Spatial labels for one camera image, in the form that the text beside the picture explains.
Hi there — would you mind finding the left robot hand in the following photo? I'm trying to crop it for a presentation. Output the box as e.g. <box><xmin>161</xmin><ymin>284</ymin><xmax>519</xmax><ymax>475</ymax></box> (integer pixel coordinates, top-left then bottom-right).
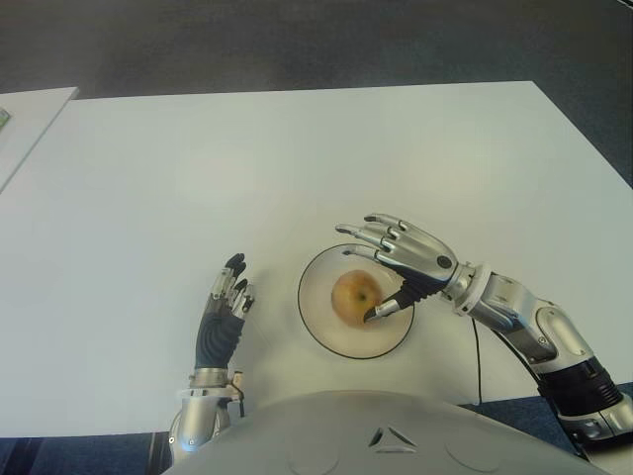
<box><xmin>193</xmin><ymin>252</ymin><xmax>256</xmax><ymax>371</ymax></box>

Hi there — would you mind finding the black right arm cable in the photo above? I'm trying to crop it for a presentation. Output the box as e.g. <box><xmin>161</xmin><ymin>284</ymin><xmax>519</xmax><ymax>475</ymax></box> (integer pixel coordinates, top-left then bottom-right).
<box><xmin>472</xmin><ymin>319</ymin><xmax>486</xmax><ymax>407</ymax></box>

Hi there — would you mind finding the yellow-red apple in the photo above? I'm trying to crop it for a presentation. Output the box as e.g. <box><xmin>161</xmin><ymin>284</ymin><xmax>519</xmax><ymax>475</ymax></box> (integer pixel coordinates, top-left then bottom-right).
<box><xmin>329</xmin><ymin>269</ymin><xmax>385</xmax><ymax>328</ymax></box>

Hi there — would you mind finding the grey robot torso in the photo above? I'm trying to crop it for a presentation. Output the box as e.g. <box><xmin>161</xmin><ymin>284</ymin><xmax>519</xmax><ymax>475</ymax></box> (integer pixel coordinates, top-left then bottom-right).
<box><xmin>167</xmin><ymin>389</ymin><xmax>604</xmax><ymax>475</ymax></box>

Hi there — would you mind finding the white plate black rim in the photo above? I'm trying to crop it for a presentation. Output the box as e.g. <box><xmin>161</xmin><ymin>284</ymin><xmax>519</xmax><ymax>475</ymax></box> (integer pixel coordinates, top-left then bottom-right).
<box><xmin>297</xmin><ymin>242</ymin><xmax>415</xmax><ymax>360</ymax></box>

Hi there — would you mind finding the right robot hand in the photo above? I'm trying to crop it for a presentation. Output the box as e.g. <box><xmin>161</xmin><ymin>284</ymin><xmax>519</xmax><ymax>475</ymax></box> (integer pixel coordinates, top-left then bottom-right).
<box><xmin>333</xmin><ymin>212</ymin><xmax>464</xmax><ymax>326</ymax></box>

